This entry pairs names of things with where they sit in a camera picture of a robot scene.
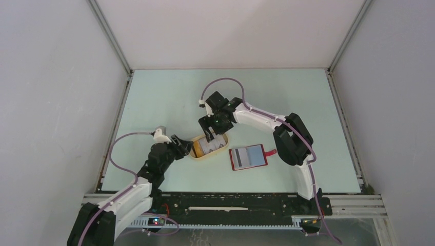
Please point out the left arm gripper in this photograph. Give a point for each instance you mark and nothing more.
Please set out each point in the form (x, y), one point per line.
(184, 145)

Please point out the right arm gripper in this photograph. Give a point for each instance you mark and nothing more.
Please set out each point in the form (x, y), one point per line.
(206, 122)

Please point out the red leather card holder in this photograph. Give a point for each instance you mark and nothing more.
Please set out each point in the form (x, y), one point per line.
(257, 156)

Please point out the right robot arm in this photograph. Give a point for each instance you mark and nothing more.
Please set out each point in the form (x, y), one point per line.
(293, 141)

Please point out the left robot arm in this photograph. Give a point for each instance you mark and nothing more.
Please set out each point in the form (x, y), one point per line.
(101, 223)

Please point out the silver VIP card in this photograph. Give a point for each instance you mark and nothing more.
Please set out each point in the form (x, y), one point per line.
(208, 147)

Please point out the beige oval plastic tray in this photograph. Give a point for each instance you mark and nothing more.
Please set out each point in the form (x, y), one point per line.
(197, 154)

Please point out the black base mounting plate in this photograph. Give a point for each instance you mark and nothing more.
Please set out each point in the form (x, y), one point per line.
(238, 209)

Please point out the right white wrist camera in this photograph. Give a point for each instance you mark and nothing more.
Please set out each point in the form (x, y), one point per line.
(204, 104)

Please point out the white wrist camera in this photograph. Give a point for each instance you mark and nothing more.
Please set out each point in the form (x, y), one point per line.
(159, 135)
(204, 104)

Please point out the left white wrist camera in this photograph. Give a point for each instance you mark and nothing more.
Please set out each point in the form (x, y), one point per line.
(159, 135)

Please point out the aluminium frame rail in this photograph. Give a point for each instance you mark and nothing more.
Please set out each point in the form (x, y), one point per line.
(343, 206)

